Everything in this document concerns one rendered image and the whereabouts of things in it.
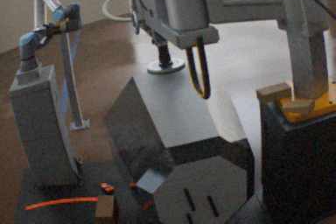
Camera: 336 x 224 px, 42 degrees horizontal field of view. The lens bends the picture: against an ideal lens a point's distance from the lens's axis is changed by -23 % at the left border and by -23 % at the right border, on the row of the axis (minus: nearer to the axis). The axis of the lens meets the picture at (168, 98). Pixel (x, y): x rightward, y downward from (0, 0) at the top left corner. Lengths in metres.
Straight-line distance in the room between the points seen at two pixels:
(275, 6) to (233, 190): 0.92
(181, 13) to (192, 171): 0.69
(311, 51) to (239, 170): 0.73
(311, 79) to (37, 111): 1.98
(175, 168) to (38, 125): 1.59
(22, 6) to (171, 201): 7.72
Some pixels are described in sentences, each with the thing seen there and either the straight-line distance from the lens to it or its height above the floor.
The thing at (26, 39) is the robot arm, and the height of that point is 1.17.
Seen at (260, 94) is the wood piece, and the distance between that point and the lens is 2.65.
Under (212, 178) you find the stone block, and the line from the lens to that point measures 2.33.
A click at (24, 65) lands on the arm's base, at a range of 3.62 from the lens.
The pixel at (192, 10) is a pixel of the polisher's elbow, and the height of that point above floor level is 1.33.
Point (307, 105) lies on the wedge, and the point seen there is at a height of 0.83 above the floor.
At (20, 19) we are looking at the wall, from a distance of 9.73.
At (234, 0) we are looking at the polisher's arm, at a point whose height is 1.36.
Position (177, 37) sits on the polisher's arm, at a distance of 2.37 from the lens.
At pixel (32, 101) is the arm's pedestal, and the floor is 0.73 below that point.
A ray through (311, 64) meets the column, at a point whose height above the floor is 0.99.
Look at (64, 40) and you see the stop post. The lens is 4.60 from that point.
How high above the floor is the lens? 1.80
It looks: 21 degrees down
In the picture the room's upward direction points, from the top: 10 degrees counter-clockwise
